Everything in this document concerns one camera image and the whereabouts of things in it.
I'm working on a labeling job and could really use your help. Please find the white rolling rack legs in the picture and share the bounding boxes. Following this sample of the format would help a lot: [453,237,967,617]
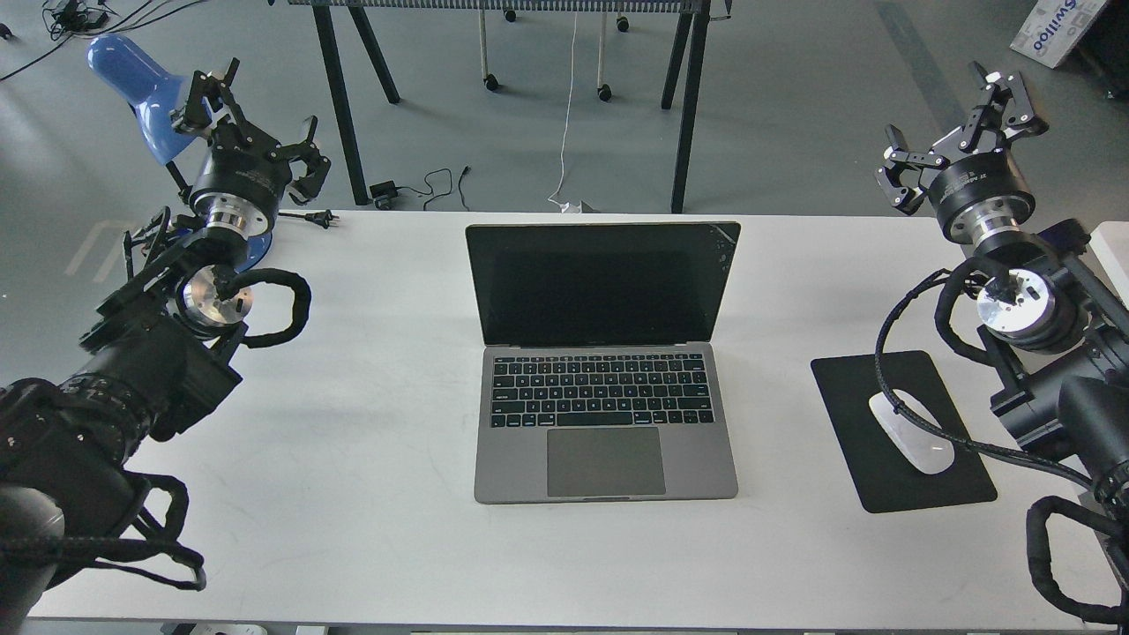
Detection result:
[476,9,632,103]

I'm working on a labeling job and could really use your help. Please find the white computer mouse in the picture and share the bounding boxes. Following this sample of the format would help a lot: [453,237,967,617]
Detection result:
[868,392,955,475]

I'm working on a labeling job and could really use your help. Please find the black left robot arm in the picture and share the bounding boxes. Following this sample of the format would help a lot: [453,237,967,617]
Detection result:
[3,60,331,634]

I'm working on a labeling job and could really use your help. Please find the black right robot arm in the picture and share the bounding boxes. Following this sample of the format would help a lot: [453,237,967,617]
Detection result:
[872,62,1128,634]

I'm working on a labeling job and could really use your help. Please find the black power adapter cable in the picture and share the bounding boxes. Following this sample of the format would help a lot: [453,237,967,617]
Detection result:
[369,165,472,214]

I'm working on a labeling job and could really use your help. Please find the cardboard box with blue print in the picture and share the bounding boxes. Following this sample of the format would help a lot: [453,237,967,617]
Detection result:
[1009,0,1109,69]

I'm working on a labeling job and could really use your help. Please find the grey laptop notebook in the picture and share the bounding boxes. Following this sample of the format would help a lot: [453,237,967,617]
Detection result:
[465,220,742,504]

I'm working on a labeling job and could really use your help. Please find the black mouse pad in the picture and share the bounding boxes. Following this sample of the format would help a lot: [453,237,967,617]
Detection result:
[811,350,998,513]

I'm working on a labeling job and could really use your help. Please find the black metal frame table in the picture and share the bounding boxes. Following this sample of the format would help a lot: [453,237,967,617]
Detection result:
[294,1,735,214]

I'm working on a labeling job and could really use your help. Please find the white charging cable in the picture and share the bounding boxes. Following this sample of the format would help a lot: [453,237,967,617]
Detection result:
[546,11,585,214]

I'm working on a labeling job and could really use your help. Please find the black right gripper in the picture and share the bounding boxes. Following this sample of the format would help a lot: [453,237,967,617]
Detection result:
[875,61,1050,232]

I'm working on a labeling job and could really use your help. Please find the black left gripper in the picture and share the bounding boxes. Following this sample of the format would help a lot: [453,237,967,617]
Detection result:
[172,59,332,214]

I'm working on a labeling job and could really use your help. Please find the black floor cables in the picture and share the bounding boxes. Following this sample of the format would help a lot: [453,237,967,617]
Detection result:
[0,0,208,82]

